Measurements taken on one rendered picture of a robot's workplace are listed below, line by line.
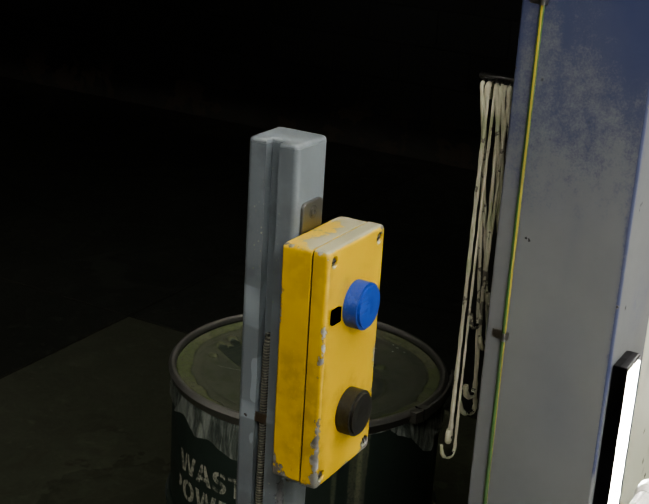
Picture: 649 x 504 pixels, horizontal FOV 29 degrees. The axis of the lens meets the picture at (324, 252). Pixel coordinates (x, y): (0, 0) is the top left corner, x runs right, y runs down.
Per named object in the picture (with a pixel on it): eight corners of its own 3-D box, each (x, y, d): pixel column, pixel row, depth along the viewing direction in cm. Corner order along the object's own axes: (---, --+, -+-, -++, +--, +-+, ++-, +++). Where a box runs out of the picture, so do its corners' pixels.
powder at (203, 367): (124, 358, 260) (124, 352, 259) (321, 305, 294) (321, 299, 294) (290, 463, 222) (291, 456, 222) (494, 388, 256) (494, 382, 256)
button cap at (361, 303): (379, 322, 129) (360, 317, 130) (383, 277, 128) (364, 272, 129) (356, 337, 125) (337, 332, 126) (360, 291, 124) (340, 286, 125)
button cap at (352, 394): (371, 426, 133) (353, 420, 134) (374, 383, 132) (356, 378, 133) (348, 444, 129) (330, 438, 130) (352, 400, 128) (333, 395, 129)
